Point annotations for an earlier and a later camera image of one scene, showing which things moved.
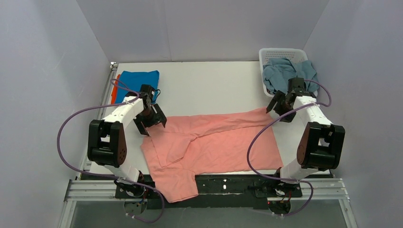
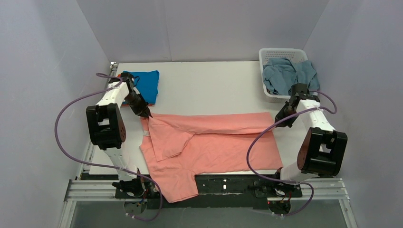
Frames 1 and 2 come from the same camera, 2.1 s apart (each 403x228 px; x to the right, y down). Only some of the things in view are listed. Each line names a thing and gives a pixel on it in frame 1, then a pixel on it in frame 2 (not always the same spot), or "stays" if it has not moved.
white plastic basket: [294, 54] stays
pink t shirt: [242, 142] stays
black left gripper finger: [141, 127] to [140, 111]
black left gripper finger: [157, 115] to [145, 106]
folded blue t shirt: [133, 80] stays
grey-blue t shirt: [277, 72] stays
